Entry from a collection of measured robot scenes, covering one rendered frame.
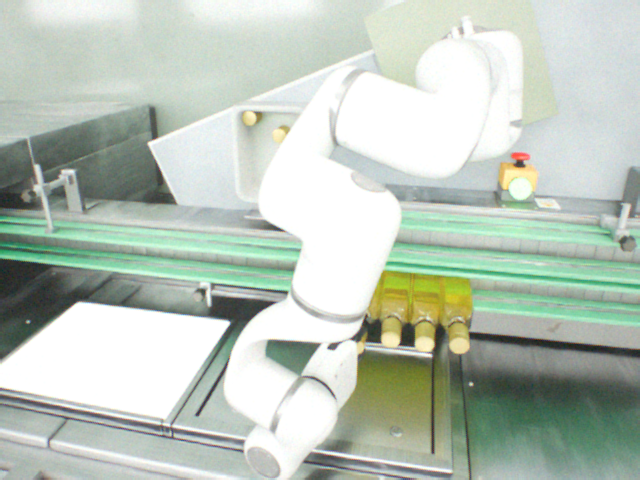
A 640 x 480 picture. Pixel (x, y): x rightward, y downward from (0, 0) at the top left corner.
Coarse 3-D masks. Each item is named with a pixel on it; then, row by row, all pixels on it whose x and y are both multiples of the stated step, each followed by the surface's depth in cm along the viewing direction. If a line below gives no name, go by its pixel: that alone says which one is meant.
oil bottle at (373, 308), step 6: (384, 270) 103; (384, 276) 104; (378, 282) 98; (378, 288) 96; (378, 294) 94; (372, 300) 92; (378, 300) 93; (372, 306) 91; (378, 306) 94; (372, 312) 91; (378, 312) 96; (372, 318) 92
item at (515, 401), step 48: (0, 288) 129; (48, 288) 132; (96, 288) 132; (144, 288) 133; (192, 288) 133; (240, 288) 131; (0, 336) 111; (480, 336) 113; (480, 384) 98; (528, 384) 98; (576, 384) 97; (624, 384) 97; (0, 432) 81; (48, 432) 80; (96, 432) 81; (144, 432) 84; (480, 432) 86; (528, 432) 86; (576, 432) 86; (624, 432) 85
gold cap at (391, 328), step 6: (390, 318) 88; (384, 324) 87; (390, 324) 86; (396, 324) 86; (384, 330) 85; (390, 330) 84; (396, 330) 85; (384, 336) 85; (390, 336) 84; (396, 336) 84; (384, 342) 85; (390, 342) 85; (396, 342) 85
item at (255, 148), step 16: (240, 112) 108; (272, 112) 113; (288, 112) 112; (240, 128) 111; (256, 128) 115; (272, 128) 114; (240, 144) 112; (256, 144) 117; (272, 144) 116; (240, 160) 113; (256, 160) 118; (240, 176) 114; (256, 176) 120; (240, 192) 115; (256, 192) 117
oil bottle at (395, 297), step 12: (396, 276) 100; (408, 276) 100; (384, 288) 96; (396, 288) 96; (408, 288) 96; (384, 300) 92; (396, 300) 91; (408, 300) 92; (384, 312) 91; (396, 312) 90; (408, 312) 91
